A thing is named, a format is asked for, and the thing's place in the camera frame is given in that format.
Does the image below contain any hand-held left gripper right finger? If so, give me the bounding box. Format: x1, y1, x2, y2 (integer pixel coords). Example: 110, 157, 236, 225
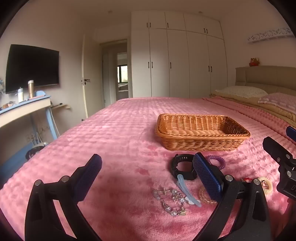
192, 152, 272, 241

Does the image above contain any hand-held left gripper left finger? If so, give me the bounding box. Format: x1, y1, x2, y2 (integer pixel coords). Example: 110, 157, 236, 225
24, 153, 102, 241

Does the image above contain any amber bead bracelet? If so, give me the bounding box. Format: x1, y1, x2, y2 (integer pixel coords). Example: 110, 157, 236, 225
199, 185, 218, 204

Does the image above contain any cream spiral hair tie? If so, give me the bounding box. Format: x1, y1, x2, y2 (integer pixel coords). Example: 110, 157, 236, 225
257, 176, 273, 196

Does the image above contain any black wrist watch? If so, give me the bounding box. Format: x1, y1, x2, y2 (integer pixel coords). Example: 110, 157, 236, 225
171, 154, 199, 181

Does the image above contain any light blue hair clip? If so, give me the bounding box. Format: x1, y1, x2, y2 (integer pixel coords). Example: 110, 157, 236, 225
177, 174, 202, 207

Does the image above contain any woven wicker basket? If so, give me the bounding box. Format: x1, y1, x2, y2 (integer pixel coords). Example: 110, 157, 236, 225
155, 113, 251, 151

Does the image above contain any pink patterned pillow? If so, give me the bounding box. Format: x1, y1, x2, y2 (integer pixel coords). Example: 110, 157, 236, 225
258, 93, 296, 115

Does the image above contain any pink plush blanket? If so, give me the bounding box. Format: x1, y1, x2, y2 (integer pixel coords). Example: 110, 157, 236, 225
0, 97, 296, 241

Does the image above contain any beige duvet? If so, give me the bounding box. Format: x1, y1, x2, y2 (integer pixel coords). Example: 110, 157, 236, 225
210, 90, 296, 124

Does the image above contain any dark round stand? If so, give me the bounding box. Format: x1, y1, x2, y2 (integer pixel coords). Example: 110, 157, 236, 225
25, 142, 48, 161

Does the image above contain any beige padded headboard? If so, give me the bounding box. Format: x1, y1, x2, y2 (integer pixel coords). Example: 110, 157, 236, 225
235, 65, 296, 98

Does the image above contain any white dotted pillow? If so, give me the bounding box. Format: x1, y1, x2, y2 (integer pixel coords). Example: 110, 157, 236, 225
214, 85, 268, 99

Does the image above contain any white room door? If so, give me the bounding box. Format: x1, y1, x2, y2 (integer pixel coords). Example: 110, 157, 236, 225
81, 35, 91, 118

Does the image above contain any blue and white desk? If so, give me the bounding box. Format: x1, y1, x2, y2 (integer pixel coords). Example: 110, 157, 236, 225
0, 91, 61, 141

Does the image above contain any hallway window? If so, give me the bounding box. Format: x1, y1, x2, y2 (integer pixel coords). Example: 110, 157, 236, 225
117, 65, 128, 83

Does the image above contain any white wardrobe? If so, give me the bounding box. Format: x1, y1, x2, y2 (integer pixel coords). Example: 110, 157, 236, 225
131, 11, 228, 99

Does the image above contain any purple spiral hair tie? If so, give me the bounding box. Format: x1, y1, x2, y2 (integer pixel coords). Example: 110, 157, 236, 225
206, 155, 226, 170

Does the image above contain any crystal bead bracelet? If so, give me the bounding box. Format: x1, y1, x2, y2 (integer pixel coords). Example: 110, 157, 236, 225
153, 189, 188, 217

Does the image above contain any small wooden wall shelf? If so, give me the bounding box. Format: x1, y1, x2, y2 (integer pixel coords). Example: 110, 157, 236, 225
50, 103, 71, 111

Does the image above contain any white ornate wall shelf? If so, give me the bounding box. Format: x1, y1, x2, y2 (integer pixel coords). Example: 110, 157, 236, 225
247, 27, 295, 44

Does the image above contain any black wall television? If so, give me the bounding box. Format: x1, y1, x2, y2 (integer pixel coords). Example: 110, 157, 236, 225
5, 44, 60, 94

